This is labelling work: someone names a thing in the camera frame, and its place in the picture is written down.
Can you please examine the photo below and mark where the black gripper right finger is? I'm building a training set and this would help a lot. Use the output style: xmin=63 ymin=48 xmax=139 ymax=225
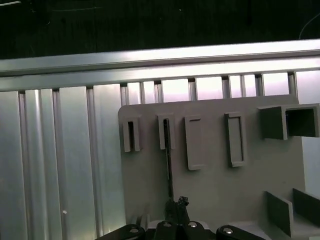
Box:
xmin=176 ymin=196 xmax=253 ymax=240

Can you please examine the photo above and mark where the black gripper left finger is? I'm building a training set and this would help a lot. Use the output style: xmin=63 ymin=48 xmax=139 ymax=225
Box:
xmin=94 ymin=198 xmax=177 ymax=240

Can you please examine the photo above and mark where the grey parts rack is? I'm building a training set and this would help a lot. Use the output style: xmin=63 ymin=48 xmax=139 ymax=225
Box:
xmin=117 ymin=96 xmax=320 ymax=240

